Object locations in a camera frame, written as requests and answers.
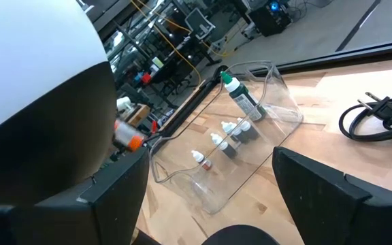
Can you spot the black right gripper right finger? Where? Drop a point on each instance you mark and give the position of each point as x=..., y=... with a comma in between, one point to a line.
x=318, y=197

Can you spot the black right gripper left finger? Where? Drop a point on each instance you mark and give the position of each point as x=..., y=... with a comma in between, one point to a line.
x=121, y=190

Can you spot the large red food coloring bottle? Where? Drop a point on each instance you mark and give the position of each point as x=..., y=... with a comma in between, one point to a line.
x=128, y=134

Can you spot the small red dropper bottle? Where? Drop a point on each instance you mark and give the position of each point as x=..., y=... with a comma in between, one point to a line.
x=205, y=164

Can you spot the large green food coloring bottle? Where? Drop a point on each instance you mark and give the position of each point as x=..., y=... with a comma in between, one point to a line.
x=247, y=102

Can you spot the clear plastic bin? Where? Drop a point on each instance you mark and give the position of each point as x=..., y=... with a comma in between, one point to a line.
x=284, y=102

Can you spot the white globe lamp black base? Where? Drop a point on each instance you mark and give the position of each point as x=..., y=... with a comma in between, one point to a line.
x=29, y=51

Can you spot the black computer with blue light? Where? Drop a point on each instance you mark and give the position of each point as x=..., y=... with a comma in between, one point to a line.
x=267, y=20

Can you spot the grey desk monitor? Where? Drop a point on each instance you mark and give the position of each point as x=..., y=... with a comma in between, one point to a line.
x=199, y=22

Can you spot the black metal table frame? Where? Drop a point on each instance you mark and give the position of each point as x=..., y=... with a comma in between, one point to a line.
x=318, y=61

